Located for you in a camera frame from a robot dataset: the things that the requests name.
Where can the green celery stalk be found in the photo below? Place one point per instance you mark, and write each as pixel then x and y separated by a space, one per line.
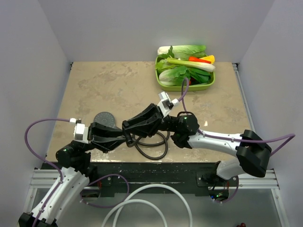
pixel 199 65

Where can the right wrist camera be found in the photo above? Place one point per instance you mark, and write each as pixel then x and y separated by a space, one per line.
pixel 166 104

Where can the dark green leafy vegetable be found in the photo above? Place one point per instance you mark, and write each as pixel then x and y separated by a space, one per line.
pixel 199 75

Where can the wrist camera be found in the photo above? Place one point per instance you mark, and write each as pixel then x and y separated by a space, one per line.
pixel 80 131
pixel 166 104

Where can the orange carrot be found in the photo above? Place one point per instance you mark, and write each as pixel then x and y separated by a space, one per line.
pixel 194 59

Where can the napa cabbage in front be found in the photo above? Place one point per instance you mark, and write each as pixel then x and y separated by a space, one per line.
pixel 174 77

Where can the green vegetable tray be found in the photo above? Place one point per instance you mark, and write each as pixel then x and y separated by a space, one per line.
pixel 161 65

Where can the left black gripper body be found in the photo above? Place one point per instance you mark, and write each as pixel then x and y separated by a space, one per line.
pixel 88 136

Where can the grey shower head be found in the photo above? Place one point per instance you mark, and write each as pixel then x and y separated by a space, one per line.
pixel 106 118

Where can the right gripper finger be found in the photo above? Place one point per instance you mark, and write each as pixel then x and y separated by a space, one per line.
pixel 150 114
pixel 142 129

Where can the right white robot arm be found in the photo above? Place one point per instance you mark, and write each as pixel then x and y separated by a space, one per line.
pixel 251 153

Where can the black mounting base plate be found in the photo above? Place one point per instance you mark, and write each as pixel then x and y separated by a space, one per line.
pixel 198 179

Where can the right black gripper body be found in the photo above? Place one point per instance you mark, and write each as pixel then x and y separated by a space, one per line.
pixel 168 122

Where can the napa cabbage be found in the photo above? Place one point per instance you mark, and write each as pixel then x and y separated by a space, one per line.
pixel 174 77
pixel 182 52

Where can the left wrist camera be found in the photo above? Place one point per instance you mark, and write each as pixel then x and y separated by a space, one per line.
pixel 80 131

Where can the yellow pepper piece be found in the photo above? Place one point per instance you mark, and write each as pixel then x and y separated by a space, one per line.
pixel 208 59

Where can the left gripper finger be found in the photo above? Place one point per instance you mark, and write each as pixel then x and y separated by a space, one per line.
pixel 107 132
pixel 107 144

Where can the black T-shaped fitting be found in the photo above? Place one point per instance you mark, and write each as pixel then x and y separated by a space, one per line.
pixel 129 140

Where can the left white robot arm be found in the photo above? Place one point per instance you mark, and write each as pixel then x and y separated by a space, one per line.
pixel 75 172

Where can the napa cabbage at back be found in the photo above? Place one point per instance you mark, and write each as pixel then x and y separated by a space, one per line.
pixel 182 52

